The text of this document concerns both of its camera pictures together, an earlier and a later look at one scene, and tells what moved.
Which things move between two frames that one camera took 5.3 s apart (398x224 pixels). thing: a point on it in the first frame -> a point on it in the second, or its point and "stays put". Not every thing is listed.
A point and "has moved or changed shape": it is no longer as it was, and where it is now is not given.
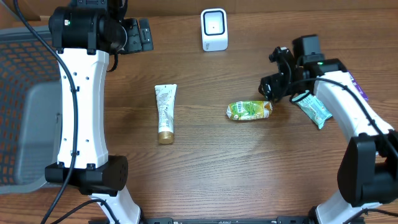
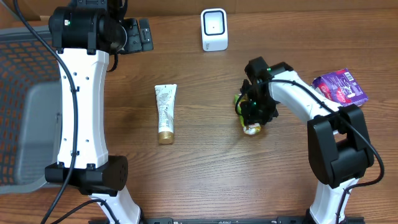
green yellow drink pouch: x=250 y=110 has moved or changed shape
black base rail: x=239 y=220 stays put
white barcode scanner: x=214 y=29 stays put
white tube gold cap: x=166 y=99 stays put
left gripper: x=137 y=35 stays put
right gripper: x=275 y=84 -> x=251 y=117
